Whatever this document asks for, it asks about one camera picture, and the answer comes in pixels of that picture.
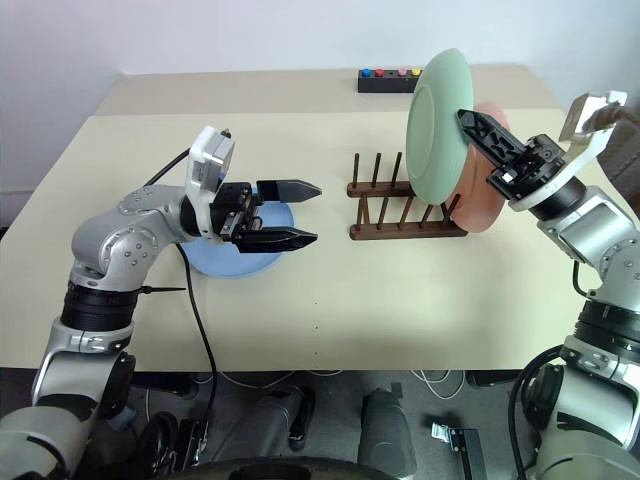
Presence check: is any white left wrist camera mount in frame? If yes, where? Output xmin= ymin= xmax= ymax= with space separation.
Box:
xmin=182 ymin=125 xmax=237 ymax=237

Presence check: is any dark wooden dish rack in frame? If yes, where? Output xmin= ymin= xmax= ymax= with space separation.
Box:
xmin=346 ymin=151 xmax=471 ymax=242

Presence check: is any dark grey rounded shape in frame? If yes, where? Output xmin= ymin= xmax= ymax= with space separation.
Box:
xmin=234 ymin=384 xmax=317 ymax=469

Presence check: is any black cable tie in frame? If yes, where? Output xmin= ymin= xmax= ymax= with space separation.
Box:
xmin=138 ymin=283 xmax=187 ymax=297

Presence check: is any blue plate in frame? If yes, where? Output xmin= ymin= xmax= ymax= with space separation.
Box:
xmin=177 ymin=199 xmax=296 ymax=279

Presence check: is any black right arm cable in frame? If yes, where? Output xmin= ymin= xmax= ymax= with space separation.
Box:
xmin=507 ymin=259 xmax=599 ymax=476

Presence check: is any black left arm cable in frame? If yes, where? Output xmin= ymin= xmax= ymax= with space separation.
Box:
xmin=144 ymin=148 xmax=220 ymax=451

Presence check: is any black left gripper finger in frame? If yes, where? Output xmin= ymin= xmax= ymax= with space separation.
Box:
xmin=256 ymin=177 xmax=322 ymax=204
xmin=232 ymin=227 xmax=320 ymax=255

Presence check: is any green plate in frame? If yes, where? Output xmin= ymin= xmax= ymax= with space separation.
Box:
xmin=404 ymin=47 xmax=476 ymax=206

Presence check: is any black flat bar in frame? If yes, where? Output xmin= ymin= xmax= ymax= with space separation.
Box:
xmin=449 ymin=428 xmax=489 ymax=480

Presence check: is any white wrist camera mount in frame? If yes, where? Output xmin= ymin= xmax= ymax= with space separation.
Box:
xmin=507 ymin=89 xmax=629 ymax=209
xmin=182 ymin=125 xmax=237 ymax=237

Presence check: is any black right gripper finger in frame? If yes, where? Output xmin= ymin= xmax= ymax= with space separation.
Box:
xmin=455 ymin=108 xmax=531 ymax=175

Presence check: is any silver metal bracket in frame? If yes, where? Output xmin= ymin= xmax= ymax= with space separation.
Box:
xmin=430 ymin=423 xmax=464 ymax=444

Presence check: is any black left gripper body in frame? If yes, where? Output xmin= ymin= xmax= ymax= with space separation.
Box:
xmin=208 ymin=181 xmax=265 ymax=246

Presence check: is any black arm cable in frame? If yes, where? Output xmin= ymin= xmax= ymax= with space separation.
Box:
xmin=144 ymin=148 xmax=220 ymax=451
xmin=507 ymin=259 xmax=599 ymax=476

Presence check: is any black box with coloured buttons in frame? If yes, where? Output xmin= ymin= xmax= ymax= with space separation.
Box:
xmin=357 ymin=67 xmax=426 ymax=95

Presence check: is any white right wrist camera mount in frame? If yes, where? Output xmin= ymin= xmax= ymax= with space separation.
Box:
xmin=507 ymin=89 xmax=629 ymax=209

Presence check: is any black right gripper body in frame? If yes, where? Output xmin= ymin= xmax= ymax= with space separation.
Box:
xmin=487 ymin=133 xmax=572 ymax=200

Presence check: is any red plate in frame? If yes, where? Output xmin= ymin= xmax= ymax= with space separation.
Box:
xmin=444 ymin=101 xmax=512 ymax=234

